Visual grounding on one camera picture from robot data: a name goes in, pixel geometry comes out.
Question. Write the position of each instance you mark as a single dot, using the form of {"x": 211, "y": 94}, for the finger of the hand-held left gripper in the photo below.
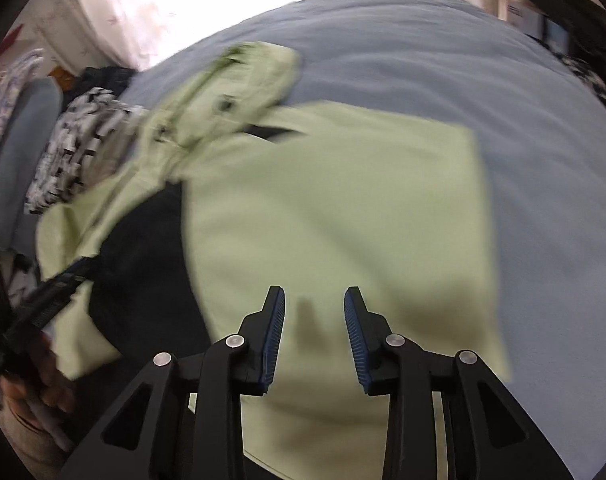
{"x": 50, "y": 297}

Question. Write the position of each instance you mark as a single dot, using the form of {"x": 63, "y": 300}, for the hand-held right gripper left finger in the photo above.
{"x": 274, "y": 332}

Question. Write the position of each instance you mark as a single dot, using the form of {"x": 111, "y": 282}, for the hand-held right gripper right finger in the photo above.
{"x": 354, "y": 332}

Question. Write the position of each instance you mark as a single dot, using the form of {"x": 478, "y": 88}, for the light green black-lined jacket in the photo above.
{"x": 328, "y": 220}

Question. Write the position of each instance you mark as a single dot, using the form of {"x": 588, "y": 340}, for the person's left hand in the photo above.
{"x": 50, "y": 377}

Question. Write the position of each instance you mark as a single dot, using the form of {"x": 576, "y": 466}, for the blue-grey pillow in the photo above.
{"x": 25, "y": 135}

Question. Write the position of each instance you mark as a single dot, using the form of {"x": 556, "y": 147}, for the black and white patterned garment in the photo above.
{"x": 78, "y": 145}

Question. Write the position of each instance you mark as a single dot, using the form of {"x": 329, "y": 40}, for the floral patterned pillow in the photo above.
{"x": 5, "y": 95}

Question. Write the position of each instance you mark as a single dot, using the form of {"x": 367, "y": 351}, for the dark cloth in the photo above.
{"x": 105, "y": 80}

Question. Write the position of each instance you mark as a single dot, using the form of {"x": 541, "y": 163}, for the blue bed blanket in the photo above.
{"x": 533, "y": 160}

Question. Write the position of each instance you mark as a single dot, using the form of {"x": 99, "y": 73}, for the white curtain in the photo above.
{"x": 183, "y": 0}

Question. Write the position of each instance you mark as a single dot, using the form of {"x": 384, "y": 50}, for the black floral cloth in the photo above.
{"x": 590, "y": 77}

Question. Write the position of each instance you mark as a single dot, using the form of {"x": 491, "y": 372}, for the white box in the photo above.
{"x": 520, "y": 11}

